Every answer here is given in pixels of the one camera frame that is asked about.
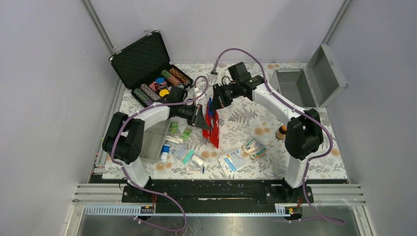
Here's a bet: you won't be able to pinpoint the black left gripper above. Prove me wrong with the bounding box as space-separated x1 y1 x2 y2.
178 103 209 130

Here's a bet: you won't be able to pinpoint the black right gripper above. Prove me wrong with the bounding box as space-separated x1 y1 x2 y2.
209 82 240 112

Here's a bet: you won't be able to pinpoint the red first aid pouch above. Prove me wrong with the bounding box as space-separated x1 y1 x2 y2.
202 100 220 148

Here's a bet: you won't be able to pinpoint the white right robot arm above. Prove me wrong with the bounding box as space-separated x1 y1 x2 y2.
211 62 324 203

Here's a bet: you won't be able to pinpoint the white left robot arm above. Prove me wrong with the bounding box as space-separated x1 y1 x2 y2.
102 87 209 202

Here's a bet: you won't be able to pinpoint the blue tweezers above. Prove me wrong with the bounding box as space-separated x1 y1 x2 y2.
207 98 214 127

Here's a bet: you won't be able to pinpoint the green sachet lower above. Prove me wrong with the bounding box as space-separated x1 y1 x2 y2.
180 128 193 141

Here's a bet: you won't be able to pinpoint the green sachet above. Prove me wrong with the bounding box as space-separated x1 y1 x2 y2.
170 121 179 135
180 128 193 141

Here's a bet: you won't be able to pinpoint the green sachet upper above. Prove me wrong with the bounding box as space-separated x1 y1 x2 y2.
170 121 179 135

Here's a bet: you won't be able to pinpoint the teal strip packet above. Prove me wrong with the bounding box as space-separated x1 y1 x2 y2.
181 149 195 165

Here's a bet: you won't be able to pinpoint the white bandage roll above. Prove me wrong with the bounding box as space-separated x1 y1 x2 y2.
191 155 205 167

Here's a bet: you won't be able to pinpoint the white blue-label bottle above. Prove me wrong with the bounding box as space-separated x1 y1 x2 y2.
159 144 170 163

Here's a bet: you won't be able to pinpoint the grey plastic tray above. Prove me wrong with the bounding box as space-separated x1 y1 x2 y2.
140 120 171 163

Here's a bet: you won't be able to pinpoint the floral table mat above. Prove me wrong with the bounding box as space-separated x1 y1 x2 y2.
102 62 349 180

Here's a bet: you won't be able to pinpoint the clear syringe packet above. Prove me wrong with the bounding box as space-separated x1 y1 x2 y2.
186 166 205 174

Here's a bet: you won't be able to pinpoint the blue white gauze packet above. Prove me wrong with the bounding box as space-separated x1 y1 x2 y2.
217 148 247 176

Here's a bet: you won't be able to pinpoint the brown orange-capped bottle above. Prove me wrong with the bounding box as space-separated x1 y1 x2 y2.
275 125 287 140

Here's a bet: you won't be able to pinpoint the bandage roll packet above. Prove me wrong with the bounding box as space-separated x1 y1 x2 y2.
242 138 268 160

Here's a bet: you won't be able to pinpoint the black poker chip case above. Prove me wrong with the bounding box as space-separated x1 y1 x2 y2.
109 30 194 107

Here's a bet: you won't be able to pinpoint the grey metal box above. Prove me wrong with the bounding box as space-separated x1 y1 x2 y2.
270 44 349 108

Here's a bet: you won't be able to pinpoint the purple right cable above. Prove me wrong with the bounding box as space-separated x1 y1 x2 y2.
211 48 347 226

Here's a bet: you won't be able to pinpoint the purple cable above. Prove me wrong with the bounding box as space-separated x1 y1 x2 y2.
211 48 347 226
111 75 210 233

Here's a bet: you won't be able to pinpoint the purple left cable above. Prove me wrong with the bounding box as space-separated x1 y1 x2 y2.
111 75 210 233

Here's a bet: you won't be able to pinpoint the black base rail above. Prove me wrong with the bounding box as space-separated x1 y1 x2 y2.
121 179 314 214

